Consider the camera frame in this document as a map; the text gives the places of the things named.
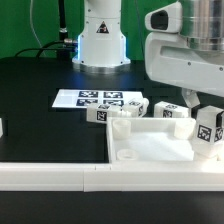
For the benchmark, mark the black pole stand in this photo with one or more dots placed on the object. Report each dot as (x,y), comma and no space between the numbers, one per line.
(63,33)

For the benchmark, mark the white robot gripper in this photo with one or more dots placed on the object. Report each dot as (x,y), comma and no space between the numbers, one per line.
(168,60)

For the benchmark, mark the white left fence piece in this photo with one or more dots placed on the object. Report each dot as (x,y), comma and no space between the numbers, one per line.
(1,127)

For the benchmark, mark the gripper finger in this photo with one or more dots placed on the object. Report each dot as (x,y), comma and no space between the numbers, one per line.
(219,120)

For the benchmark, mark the paper sheet with tags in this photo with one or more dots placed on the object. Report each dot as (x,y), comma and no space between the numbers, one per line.
(75,98)

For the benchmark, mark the white front fence bar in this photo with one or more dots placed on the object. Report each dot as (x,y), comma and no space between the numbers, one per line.
(124,176)

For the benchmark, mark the white square tabletop tray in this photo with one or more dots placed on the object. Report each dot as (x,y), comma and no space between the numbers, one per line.
(151,139)

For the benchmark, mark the green backdrop curtain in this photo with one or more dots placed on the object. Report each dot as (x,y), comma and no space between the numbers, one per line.
(26,23)

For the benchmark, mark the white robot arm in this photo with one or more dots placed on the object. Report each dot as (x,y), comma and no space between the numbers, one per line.
(101,46)

